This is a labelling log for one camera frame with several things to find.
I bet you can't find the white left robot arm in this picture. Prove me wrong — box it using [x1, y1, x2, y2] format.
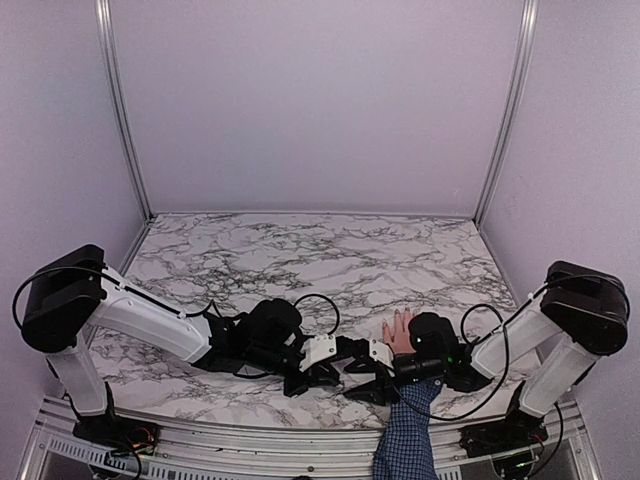
[13, 244, 370, 445]

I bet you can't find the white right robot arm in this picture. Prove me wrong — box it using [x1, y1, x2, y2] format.
[346, 261, 631, 448]

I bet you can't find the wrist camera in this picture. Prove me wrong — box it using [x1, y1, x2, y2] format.
[369, 339, 395, 372]
[299, 334, 337, 372]

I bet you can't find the blue checkered sleeve forearm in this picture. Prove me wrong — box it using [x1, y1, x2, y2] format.
[372, 379, 442, 480]

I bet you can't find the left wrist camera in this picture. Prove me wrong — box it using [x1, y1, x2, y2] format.
[299, 334, 337, 372]

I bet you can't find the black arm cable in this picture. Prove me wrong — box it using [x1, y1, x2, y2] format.
[399, 279, 631, 421]
[12, 264, 341, 351]

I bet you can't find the left aluminium corner post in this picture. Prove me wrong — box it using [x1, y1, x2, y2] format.
[95, 0, 154, 223]

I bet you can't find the person's hand with long nails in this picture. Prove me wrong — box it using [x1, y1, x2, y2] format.
[382, 307, 416, 355]

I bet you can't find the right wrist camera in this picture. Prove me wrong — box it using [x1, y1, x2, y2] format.
[369, 339, 395, 372]

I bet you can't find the right aluminium corner post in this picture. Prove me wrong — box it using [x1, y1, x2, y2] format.
[473, 0, 539, 231]

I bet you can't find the aluminium corner post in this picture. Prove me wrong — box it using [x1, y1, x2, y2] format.
[473, 0, 539, 231]
[95, 0, 154, 223]

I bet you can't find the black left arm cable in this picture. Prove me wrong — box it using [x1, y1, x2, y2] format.
[12, 264, 341, 351]

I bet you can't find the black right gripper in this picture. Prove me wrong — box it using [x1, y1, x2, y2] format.
[344, 353, 446, 407]

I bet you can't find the aluminium front rail frame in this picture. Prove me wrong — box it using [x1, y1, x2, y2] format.
[16, 397, 602, 479]

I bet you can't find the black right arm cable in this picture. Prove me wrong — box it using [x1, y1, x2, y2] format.
[399, 279, 631, 421]

